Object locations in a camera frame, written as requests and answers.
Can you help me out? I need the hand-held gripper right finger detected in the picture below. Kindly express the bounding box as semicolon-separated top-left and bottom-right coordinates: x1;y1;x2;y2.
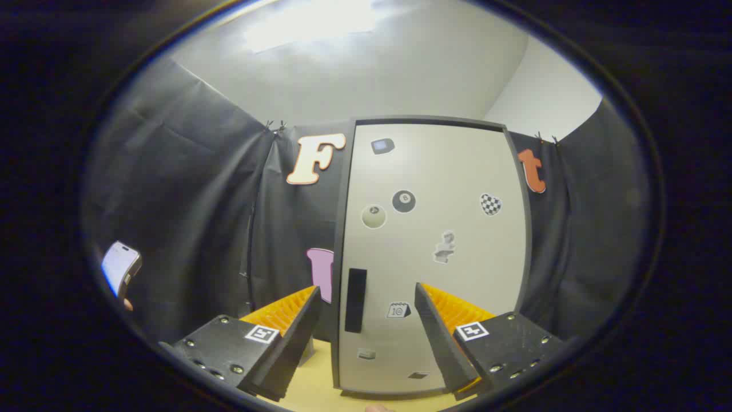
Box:
414;282;568;401

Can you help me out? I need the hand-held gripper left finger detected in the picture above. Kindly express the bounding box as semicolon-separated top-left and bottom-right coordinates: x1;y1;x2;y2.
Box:
159;285;322;402

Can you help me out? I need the white cabinet door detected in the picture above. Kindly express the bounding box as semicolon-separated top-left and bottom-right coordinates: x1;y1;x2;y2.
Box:
339;123;528;394

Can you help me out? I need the smartphone with lit screen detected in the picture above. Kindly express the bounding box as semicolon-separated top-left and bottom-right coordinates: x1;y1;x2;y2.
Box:
102;241;142;298

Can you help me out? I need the grey cabinet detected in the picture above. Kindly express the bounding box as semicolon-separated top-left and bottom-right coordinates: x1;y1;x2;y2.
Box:
332;116;534;398

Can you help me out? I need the black backdrop cloth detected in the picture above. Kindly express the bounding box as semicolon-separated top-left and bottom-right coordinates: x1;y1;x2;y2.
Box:
83;54;650;344

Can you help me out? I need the thin black cable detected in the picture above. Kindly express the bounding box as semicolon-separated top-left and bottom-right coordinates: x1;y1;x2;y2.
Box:
240;200;258;312

